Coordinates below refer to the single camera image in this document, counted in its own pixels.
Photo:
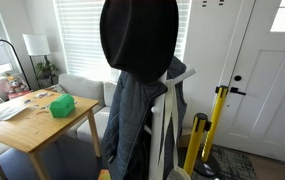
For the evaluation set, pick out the light wooden table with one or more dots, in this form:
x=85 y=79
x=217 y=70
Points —
x=42 y=130

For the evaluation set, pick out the white entry door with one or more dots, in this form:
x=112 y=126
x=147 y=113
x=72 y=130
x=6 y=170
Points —
x=265 y=100

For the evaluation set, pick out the brown cardboard box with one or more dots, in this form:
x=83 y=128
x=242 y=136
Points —
x=184 y=138

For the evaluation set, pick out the pink plush toy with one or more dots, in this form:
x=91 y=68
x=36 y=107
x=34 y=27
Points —
x=2 y=86

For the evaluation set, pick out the orange block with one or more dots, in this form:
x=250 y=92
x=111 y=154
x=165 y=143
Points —
x=104 y=175

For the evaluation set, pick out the Christmas Santa print cloth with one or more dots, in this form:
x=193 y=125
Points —
x=55 y=89

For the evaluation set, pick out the white paper towel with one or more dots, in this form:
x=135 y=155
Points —
x=5 y=113

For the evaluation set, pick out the black round deadbolt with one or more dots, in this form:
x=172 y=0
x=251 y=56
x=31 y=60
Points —
x=237 y=78

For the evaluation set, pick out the short yellow stanchion post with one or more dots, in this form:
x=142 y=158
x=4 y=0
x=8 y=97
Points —
x=195 y=143

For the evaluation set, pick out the cream tote bag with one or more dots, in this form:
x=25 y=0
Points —
x=170 y=106

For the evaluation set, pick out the light grey sofa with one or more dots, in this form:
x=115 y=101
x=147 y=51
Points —
x=82 y=88

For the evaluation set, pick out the red flat box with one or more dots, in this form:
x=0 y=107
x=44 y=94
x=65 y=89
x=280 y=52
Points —
x=18 y=95

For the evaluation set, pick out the white coat rack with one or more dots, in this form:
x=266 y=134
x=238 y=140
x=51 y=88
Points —
x=155 y=143

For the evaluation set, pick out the white shade floor lamp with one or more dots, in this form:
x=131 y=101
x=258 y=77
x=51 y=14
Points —
x=36 y=45

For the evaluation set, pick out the white window blinds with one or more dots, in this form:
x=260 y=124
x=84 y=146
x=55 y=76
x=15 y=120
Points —
x=82 y=36

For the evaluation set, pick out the black hat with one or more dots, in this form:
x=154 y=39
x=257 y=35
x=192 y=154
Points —
x=138 y=36

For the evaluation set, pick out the grey patterned doormat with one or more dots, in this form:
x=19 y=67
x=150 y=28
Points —
x=235 y=163

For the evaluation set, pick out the green potted plant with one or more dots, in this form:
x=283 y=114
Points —
x=45 y=69

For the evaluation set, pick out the tall yellow stanchion post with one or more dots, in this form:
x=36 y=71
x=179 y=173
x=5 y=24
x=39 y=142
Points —
x=217 y=113

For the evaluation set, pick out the cat plush toy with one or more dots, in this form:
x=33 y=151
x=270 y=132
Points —
x=16 y=84

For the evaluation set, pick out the green house-shaped box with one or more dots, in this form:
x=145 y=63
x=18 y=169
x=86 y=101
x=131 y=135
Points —
x=62 y=106

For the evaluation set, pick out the blue-grey quilted jacket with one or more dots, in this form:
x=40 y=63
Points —
x=125 y=126

